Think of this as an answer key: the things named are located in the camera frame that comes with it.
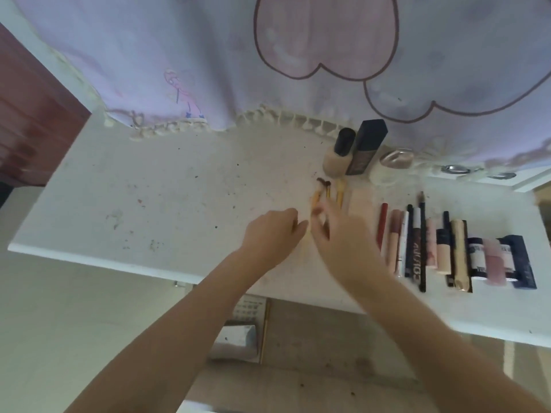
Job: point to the person's left forearm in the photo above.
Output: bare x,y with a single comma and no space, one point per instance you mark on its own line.
163,352

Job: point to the white round bottle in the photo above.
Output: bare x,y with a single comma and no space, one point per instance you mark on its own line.
387,172

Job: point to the brown wooden door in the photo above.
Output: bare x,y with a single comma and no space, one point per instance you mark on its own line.
34,116

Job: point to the lilac heart print cloth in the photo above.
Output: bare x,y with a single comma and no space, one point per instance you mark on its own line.
129,51

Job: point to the person's right forearm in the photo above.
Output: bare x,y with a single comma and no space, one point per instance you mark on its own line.
452,352

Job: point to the white table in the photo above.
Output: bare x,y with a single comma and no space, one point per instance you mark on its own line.
150,202

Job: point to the glass foundation bottle black cap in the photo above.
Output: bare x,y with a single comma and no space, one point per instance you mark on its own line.
338,161

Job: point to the light wooden drawer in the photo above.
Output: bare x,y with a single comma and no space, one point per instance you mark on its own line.
323,339

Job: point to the person's left hand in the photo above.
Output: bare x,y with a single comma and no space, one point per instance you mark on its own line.
271,240

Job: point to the false eyelash tray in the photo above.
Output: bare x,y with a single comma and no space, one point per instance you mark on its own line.
252,307

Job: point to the dark square foundation bottle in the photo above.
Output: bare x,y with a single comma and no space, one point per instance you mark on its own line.
366,146

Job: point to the black compact with mirror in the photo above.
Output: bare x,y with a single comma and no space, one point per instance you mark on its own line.
234,344

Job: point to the peach lip gloss tube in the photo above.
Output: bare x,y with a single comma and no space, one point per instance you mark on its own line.
394,236

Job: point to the person's right hand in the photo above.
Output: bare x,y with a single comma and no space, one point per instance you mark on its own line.
348,249

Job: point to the thin gold makeup brush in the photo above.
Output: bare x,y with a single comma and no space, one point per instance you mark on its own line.
263,339

